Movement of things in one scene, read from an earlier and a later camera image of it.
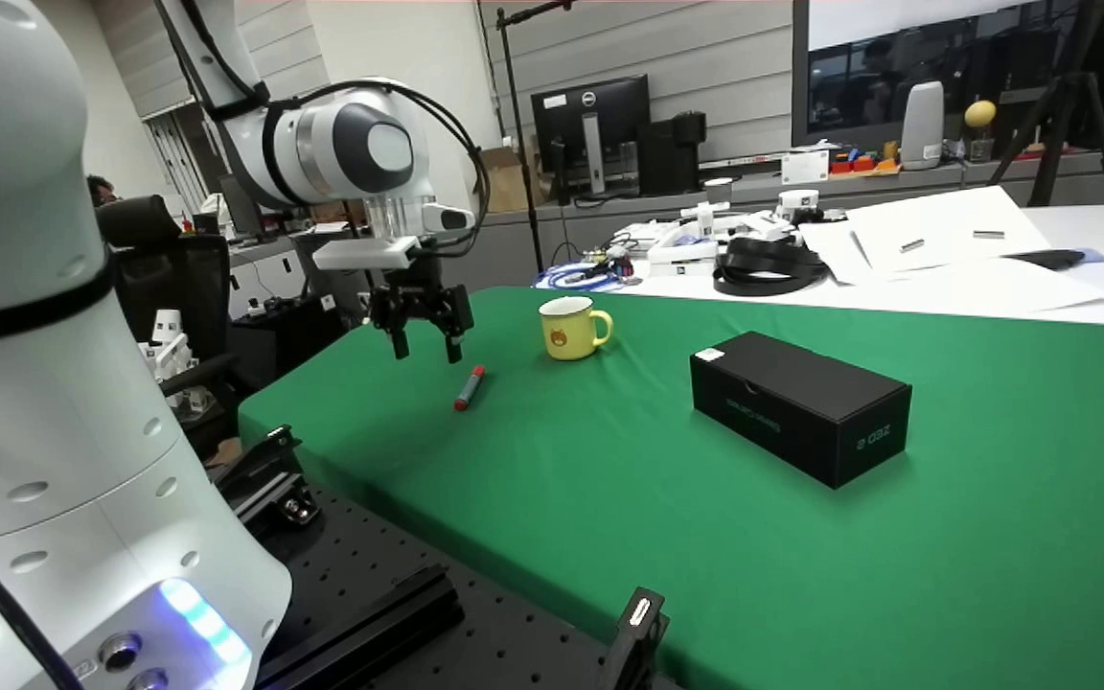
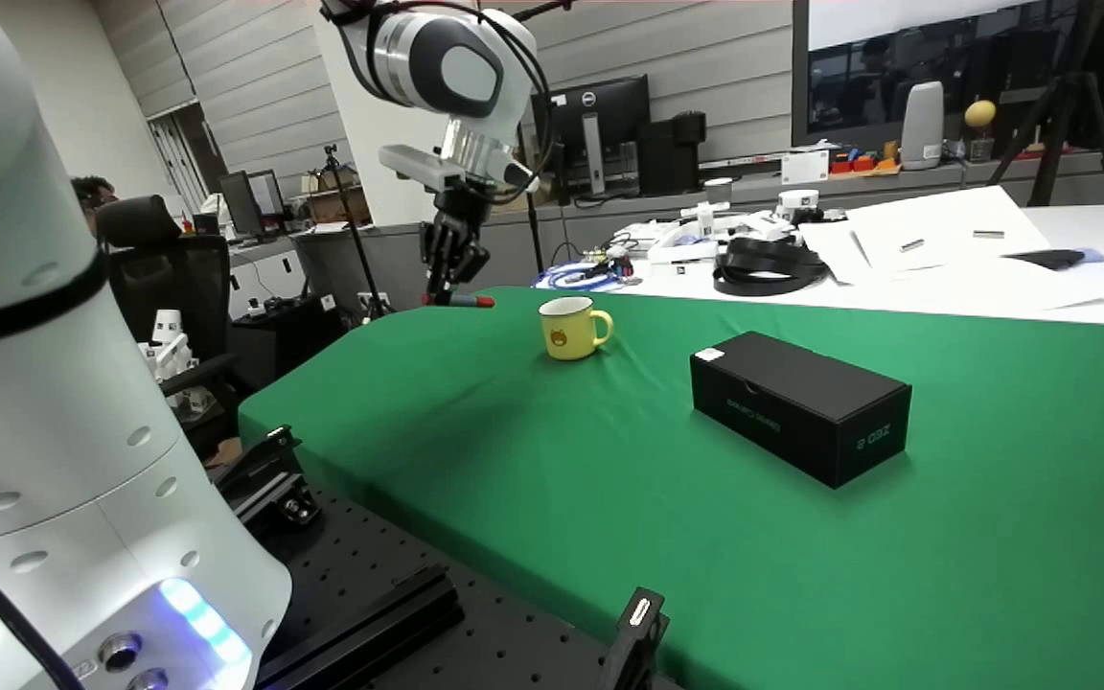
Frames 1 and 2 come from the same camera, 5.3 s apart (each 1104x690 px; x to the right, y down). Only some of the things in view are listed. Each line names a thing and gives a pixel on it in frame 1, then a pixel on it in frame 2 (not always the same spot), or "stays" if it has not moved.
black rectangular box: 826,414 stays
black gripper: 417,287 → 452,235
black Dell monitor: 590,139 stays
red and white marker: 466,397 → 475,299
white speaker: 922,123 stays
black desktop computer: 670,153 stays
